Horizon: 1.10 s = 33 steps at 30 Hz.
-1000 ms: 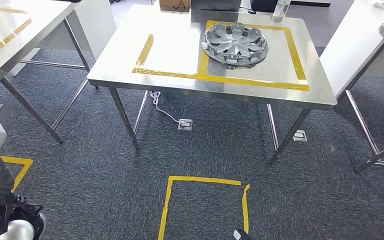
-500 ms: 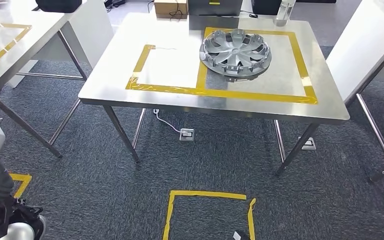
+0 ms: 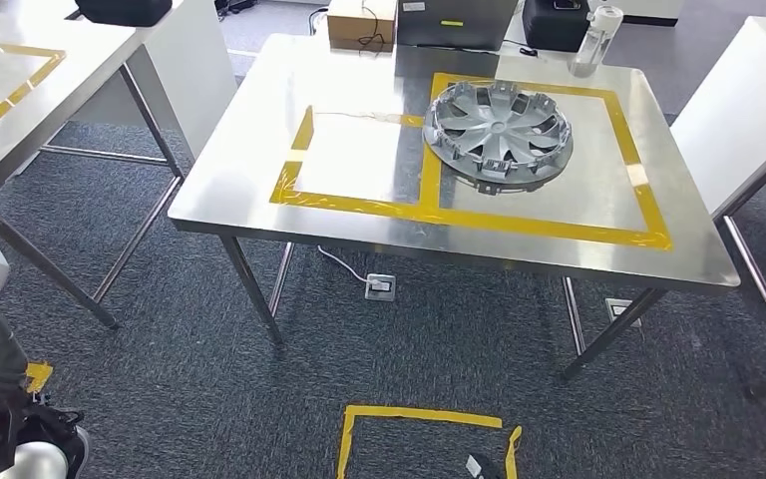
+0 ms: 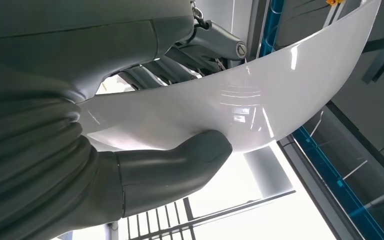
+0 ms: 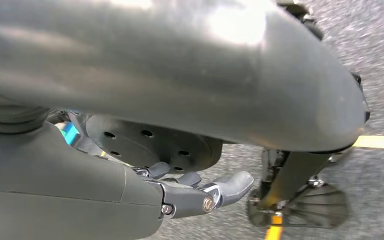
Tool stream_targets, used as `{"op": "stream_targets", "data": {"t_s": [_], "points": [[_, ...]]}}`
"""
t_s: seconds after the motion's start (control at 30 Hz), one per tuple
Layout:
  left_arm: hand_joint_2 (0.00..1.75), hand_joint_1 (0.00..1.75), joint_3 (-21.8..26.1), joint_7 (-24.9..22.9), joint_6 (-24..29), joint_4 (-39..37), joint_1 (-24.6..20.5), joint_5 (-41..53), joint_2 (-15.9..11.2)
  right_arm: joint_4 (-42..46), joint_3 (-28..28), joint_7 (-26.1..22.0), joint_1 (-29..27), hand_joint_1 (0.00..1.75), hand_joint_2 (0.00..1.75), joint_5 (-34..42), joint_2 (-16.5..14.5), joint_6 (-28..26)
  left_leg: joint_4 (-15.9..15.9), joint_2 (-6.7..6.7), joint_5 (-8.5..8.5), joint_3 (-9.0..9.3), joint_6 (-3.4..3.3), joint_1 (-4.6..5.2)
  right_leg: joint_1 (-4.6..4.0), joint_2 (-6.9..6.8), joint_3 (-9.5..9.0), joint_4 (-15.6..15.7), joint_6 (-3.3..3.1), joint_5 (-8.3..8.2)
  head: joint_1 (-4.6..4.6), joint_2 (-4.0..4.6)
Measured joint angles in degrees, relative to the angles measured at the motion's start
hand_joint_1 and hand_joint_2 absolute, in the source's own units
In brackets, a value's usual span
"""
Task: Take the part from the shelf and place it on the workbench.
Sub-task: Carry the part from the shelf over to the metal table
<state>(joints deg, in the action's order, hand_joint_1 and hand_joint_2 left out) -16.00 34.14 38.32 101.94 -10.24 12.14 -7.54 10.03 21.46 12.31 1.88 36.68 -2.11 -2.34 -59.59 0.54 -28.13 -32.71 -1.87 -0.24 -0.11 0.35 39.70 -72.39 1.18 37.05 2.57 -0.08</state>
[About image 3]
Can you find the steel workbench table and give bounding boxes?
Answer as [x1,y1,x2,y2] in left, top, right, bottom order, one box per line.
[167,31,742,383]

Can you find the black robot body part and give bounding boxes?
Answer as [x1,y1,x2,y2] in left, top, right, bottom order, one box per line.
[465,452,506,479]

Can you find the yellow floor tape mark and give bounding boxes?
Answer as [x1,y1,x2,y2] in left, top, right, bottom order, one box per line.
[24,360,55,396]

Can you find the white table end panel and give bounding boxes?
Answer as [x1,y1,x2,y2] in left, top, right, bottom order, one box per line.
[69,0,239,166]

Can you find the black bag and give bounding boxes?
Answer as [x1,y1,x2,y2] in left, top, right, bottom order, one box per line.
[522,0,593,54]
[73,0,175,28]

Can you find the grey floor socket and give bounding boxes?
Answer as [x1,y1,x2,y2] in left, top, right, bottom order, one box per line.
[603,297,643,330]
[364,272,398,303]

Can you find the yellow floor tape square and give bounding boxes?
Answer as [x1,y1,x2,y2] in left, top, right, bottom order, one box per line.
[335,404,525,479]

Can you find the brown cardboard box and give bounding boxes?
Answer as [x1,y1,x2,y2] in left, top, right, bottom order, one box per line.
[326,0,400,54]

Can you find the grey wheel cover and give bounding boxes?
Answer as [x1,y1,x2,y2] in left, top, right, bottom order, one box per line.
[422,79,575,198]

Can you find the black laptop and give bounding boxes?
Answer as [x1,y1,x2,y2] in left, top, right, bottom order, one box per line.
[396,0,521,52]

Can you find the clear water bottle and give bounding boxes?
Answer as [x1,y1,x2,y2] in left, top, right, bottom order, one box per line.
[568,5,624,79]

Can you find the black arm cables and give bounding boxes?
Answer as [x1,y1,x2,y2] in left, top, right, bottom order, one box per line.
[0,389,90,474]

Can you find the white power cable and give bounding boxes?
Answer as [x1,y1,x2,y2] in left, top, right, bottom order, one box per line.
[316,244,384,290]

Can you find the thin black cable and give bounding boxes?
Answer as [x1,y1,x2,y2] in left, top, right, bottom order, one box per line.
[355,3,392,56]

